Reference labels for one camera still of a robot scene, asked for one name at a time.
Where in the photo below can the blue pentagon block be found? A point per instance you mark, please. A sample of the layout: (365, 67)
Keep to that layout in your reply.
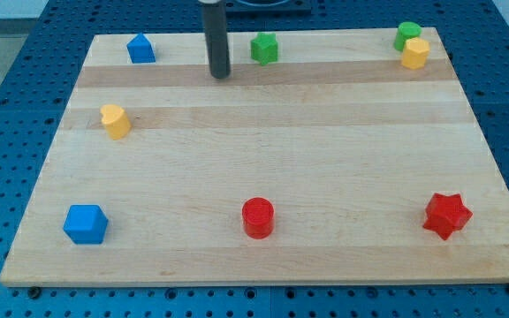
(140, 50)

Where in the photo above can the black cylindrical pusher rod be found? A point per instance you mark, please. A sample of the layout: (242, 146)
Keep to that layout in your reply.
(215, 30)

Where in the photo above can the green star block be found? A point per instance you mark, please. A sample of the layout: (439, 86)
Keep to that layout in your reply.
(264, 48)

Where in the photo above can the yellow hexagon block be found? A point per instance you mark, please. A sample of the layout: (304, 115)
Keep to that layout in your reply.
(415, 53)

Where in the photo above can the red star block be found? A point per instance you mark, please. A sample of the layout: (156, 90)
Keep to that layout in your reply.
(446, 214)

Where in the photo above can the green cylinder block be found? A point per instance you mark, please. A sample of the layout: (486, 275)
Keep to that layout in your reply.
(406, 30)

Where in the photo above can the red cylinder block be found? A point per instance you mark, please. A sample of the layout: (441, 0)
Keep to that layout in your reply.
(258, 218)

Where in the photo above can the wooden board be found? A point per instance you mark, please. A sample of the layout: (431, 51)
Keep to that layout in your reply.
(347, 144)

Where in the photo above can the blue cube block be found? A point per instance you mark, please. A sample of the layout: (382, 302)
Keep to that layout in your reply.
(85, 224)

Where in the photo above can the yellow heart block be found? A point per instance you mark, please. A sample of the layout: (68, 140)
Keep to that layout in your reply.
(115, 121)

